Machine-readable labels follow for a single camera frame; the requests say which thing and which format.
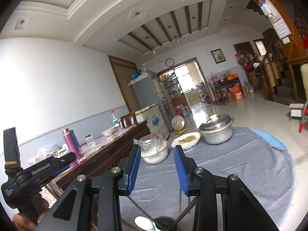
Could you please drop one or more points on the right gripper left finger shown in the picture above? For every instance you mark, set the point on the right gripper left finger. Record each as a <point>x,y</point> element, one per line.
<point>126,172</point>

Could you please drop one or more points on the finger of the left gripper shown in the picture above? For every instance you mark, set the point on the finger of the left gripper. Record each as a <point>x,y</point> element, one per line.
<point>59,171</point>
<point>65,160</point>

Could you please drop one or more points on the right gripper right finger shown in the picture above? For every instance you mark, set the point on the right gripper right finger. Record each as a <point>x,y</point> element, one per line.
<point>188,172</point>

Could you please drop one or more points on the white spoon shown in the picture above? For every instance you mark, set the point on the white spoon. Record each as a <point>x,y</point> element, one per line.
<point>145,223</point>

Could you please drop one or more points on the dark chopstick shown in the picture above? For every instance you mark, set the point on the dark chopstick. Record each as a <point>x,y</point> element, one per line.
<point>179,201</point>
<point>184,213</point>
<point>139,207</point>

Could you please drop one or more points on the person's left hand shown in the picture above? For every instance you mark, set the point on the person's left hand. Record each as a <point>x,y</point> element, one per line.
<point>23,223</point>

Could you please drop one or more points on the purple thermos bottle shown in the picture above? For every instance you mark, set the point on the purple thermos bottle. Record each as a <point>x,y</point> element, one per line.
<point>71,143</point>

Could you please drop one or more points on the teal thermos bottle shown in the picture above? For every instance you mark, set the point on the teal thermos bottle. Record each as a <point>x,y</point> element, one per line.
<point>75,139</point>

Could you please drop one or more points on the foil covered food dish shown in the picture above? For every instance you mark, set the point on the foil covered food dish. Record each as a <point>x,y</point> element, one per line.
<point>187,141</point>

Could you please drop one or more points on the carved dark wooden sideboard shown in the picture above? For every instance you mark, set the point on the carved dark wooden sideboard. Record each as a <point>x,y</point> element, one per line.
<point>100,161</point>

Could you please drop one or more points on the clear plastic cup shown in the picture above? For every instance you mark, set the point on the clear plastic cup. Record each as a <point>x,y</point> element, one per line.
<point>90,141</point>

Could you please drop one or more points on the white bowl with plastic bag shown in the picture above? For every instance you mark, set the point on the white bowl with plastic bag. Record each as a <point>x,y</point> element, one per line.
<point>154,149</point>

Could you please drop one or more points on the small white floor fan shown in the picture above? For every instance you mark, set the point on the small white floor fan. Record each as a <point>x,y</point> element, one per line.
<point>178,124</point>

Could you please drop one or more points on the clear bottle with red cap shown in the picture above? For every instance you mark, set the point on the clear bottle with red cap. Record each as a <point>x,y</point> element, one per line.
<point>115,120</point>

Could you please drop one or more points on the aluminium pot with lid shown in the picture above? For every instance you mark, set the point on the aluminium pot with lid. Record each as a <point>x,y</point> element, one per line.
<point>217,129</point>

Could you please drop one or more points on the white chest freezer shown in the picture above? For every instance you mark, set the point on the white chest freezer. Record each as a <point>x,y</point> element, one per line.
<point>155,121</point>

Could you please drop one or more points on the black utensil holder cup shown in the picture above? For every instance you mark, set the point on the black utensil holder cup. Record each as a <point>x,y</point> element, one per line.
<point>166,222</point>

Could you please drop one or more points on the grey refrigerator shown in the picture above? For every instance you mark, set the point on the grey refrigerator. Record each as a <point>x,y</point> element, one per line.
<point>149,90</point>

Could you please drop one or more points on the dark dining table in background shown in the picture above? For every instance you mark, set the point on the dark dining table in background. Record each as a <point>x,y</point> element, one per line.
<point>221,89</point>

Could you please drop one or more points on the white step stool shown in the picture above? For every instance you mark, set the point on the white step stool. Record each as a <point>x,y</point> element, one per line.
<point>296,110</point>

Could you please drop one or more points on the round wall clock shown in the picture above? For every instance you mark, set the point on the round wall clock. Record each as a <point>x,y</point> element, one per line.
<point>169,62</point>

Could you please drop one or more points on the framed wall picture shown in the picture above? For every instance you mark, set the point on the framed wall picture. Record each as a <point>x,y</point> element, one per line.
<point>218,56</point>

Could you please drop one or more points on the wall calendar poster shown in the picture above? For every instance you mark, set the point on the wall calendar poster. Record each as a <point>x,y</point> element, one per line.
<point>276,20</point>

